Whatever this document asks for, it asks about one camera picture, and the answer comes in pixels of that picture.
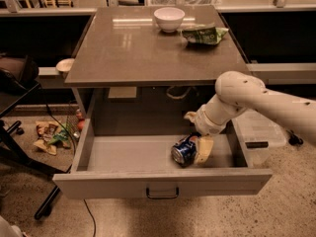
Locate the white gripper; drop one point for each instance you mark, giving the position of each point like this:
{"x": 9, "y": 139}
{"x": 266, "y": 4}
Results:
{"x": 202, "y": 122}

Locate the blue pepsi can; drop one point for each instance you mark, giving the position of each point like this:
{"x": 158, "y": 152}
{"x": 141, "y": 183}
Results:
{"x": 184, "y": 151}

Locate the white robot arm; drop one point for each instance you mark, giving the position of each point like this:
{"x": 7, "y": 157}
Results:
{"x": 235, "y": 93}

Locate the open grey top drawer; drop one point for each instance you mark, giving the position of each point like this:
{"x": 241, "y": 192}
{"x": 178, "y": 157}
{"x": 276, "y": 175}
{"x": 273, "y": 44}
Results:
{"x": 125, "y": 148}

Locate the clear plastic storage bin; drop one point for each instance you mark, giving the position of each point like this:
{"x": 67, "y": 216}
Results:
{"x": 257, "y": 136}

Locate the grey cabinet with countertop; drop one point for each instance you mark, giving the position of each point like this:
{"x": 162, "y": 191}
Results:
{"x": 136, "y": 80}

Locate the green chip bag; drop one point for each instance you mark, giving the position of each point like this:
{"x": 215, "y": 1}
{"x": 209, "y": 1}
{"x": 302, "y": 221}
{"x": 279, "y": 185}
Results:
{"x": 205, "y": 35}

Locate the white ceramic bowl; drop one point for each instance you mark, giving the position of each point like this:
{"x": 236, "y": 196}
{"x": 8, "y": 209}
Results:
{"x": 169, "y": 19}

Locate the snack bags on floor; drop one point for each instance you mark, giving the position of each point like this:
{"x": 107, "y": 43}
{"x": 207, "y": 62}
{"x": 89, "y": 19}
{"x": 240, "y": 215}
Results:
{"x": 50, "y": 135}

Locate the black office chair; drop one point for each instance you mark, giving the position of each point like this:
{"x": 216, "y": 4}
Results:
{"x": 18, "y": 82}

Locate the black drawer handle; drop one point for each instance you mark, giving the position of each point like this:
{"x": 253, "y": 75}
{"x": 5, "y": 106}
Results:
{"x": 171, "y": 194}

